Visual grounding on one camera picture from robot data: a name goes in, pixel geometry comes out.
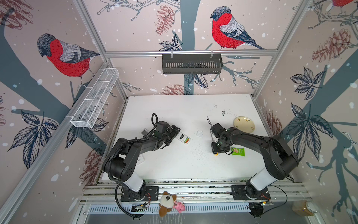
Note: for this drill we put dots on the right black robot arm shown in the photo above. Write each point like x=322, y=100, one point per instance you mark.
x=279, y=159

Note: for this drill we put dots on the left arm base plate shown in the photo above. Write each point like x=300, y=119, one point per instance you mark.
x=146, y=194

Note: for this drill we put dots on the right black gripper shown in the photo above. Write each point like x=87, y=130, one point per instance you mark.
x=214, y=148

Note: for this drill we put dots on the white red remote control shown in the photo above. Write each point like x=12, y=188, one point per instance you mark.
x=183, y=138

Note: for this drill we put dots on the brown white plush dog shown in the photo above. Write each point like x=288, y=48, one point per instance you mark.
x=166, y=203

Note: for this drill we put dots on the white wire wall basket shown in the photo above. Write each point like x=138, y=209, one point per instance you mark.
x=92, y=105

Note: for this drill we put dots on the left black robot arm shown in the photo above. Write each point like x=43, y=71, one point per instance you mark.
x=121, y=162

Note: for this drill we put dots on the green snack packet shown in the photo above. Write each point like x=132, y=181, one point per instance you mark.
x=238, y=151

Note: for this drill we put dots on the cream ceramic plate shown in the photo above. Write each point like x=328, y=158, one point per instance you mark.
x=244, y=124

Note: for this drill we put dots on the white battery cover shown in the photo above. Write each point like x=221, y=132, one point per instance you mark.
x=199, y=133

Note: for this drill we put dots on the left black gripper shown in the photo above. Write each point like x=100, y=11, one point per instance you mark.
x=173, y=133

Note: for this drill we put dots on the pink plush toy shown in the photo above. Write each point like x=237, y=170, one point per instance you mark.
x=179, y=206

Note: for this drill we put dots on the black wire wall basket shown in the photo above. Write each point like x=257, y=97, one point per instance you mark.
x=192, y=64

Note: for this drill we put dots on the amber plastic jar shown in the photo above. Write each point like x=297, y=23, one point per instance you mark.
x=304, y=208

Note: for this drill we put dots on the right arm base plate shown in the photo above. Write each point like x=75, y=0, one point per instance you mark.
x=245, y=193

